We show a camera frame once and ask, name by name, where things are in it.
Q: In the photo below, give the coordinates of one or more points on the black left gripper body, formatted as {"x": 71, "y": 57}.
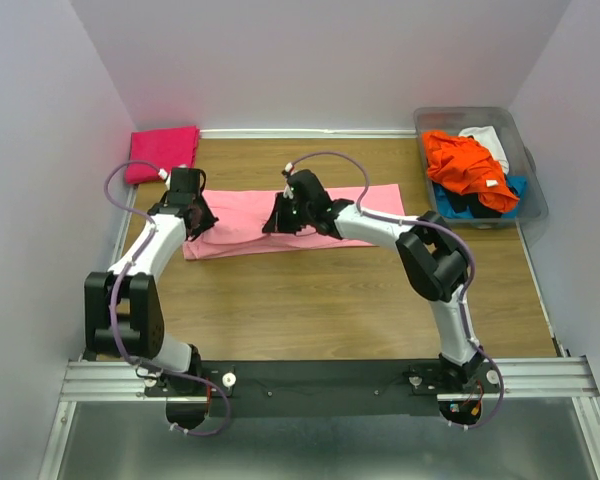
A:
{"x": 200, "y": 220}

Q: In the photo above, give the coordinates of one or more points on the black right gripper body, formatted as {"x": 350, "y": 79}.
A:
{"x": 280, "y": 214}

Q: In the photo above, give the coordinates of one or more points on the light pink t-shirt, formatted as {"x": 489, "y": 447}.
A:
{"x": 238, "y": 231}

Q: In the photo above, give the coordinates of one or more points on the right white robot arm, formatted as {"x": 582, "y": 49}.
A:
{"x": 437, "y": 263}

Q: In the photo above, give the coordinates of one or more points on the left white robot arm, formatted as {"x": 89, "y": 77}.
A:
{"x": 123, "y": 315}

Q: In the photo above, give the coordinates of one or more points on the folded magenta t-shirt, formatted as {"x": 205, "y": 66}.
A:
{"x": 164, "y": 148}

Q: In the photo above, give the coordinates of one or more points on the orange t-shirt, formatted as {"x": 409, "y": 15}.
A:
{"x": 464, "y": 167}

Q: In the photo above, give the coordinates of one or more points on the clear plastic bin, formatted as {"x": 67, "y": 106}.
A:
{"x": 522, "y": 180}

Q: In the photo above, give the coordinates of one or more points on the white t-shirt in bin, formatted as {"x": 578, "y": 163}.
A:
{"x": 487, "y": 137}

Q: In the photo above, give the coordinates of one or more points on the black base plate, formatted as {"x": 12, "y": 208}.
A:
{"x": 328, "y": 388}

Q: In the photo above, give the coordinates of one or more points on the aluminium rail frame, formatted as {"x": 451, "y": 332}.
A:
{"x": 522, "y": 433}

